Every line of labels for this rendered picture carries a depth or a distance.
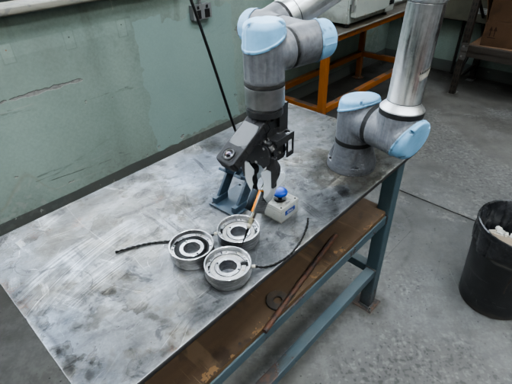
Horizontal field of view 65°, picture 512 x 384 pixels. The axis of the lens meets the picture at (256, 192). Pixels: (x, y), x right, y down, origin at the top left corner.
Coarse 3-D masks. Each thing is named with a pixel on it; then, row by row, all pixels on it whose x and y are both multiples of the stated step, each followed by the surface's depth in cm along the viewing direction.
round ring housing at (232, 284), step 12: (216, 252) 91; (228, 252) 92; (240, 252) 91; (204, 264) 87; (216, 264) 89; (228, 264) 91; (240, 264) 88; (228, 276) 86; (240, 276) 84; (216, 288) 87; (228, 288) 85
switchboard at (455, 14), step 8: (456, 0) 368; (464, 0) 364; (472, 0) 359; (448, 8) 376; (456, 8) 371; (464, 8) 367; (448, 16) 379; (456, 16) 374; (464, 16) 370; (480, 16) 361; (464, 24) 391; (456, 48) 404; (456, 56) 410; (448, 72) 420
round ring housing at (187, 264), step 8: (184, 232) 96; (192, 232) 97; (200, 232) 97; (176, 240) 95; (192, 240) 95; (208, 240) 95; (168, 248) 91; (184, 248) 94; (192, 248) 96; (200, 248) 93; (176, 256) 91; (176, 264) 91; (184, 264) 89; (192, 264) 89; (200, 264) 90
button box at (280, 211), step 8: (272, 200) 105; (280, 200) 104; (288, 200) 105; (296, 200) 105; (272, 208) 104; (280, 208) 102; (288, 208) 103; (296, 208) 107; (272, 216) 105; (280, 216) 103; (288, 216) 105
